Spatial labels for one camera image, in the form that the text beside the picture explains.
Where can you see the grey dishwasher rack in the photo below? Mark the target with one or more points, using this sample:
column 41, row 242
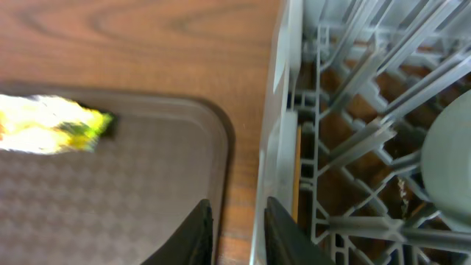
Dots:
column 354, row 88

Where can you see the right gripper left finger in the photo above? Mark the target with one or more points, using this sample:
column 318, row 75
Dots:
column 191, row 243

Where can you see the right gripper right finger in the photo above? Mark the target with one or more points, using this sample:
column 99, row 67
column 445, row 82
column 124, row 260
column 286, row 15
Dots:
column 285, row 242

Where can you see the brown serving tray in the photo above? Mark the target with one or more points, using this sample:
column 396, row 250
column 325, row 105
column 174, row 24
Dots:
column 120, row 203

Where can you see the green snack wrapper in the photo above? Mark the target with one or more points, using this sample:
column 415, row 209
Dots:
column 49, row 124

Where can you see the mint green bowl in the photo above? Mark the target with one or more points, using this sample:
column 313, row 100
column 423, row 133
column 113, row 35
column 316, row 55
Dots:
column 445, row 163

